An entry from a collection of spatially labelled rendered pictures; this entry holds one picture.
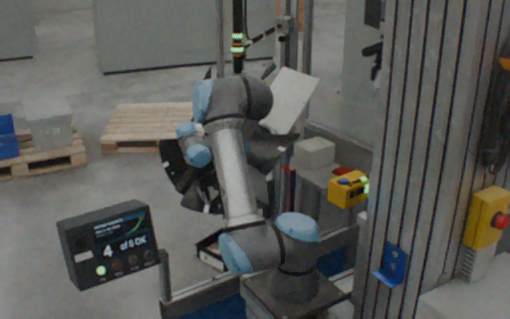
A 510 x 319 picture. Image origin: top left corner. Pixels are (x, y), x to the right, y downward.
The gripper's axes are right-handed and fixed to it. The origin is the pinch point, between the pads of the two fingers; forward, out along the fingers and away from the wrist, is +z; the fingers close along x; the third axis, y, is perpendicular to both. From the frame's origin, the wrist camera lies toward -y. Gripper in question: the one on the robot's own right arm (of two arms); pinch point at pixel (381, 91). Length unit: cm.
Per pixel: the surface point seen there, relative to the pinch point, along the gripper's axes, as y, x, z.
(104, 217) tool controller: -11, -96, 22
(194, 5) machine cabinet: -546, 235, 58
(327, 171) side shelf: -56, 31, 62
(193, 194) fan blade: -50, -46, 48
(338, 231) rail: -13, -2, 62
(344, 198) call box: -10.2, -3.6, 45.0
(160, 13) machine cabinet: -560, 188, 66
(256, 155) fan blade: -32, -29, 28
